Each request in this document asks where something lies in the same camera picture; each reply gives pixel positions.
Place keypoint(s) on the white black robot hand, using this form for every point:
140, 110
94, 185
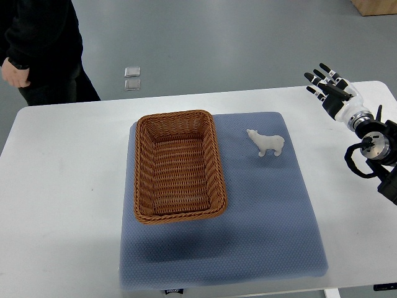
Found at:
338, 97

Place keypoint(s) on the person's bare hand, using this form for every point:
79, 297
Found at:
18, 78

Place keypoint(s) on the white toy polar bear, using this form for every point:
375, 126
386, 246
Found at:
266, 143

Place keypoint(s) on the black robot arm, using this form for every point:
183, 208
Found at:
378, 146

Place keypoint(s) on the brown wicker basket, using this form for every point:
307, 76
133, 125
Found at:
178, 174

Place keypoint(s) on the person in black clothes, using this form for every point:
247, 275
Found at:
44, 36

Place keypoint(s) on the wooden box corner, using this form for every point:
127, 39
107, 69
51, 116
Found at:
375, 7

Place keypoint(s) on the upper metal floor plate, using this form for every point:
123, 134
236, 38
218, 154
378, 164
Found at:
132, 71

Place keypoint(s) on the metal floor plate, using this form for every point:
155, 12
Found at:
132, 71
132, 84

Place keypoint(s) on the lower metal floor plate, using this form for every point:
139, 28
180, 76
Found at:
132, 84

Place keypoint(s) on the blue padded mat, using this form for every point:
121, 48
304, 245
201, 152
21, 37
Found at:
268, 230

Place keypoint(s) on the black table control panel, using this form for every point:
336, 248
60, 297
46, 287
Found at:
384, 287

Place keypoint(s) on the black label tag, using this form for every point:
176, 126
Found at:
173, 293

